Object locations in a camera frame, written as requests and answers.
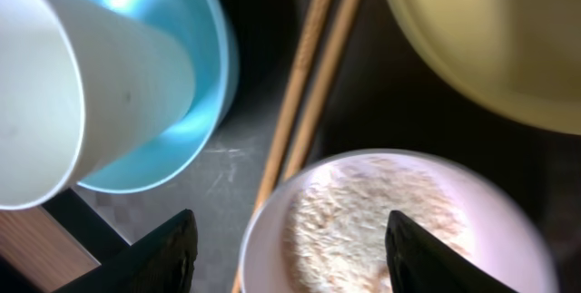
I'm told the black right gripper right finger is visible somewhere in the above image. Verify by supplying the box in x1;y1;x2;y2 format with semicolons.
385;210;516;293

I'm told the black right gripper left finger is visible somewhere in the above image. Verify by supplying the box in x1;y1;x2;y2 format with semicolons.
55;210;198;293

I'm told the white bowl with rice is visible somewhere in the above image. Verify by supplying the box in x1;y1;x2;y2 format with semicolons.
240;150;559;293

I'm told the white paper cup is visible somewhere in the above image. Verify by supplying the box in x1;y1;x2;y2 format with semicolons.
1;0;195;210

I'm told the yellow plate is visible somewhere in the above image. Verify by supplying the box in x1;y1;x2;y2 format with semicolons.
388;0;580;134

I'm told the blue bowl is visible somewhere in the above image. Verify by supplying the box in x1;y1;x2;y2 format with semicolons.
17;0;240;194

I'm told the wooden chopstick right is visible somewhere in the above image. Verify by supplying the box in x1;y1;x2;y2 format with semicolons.
282;0;361;180

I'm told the wooden chopstick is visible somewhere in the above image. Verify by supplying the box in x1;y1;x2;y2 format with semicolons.
231;0;341;293
282;0;361;180

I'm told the wooden chopstick left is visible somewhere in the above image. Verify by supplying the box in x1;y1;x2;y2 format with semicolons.
231;0;341;293

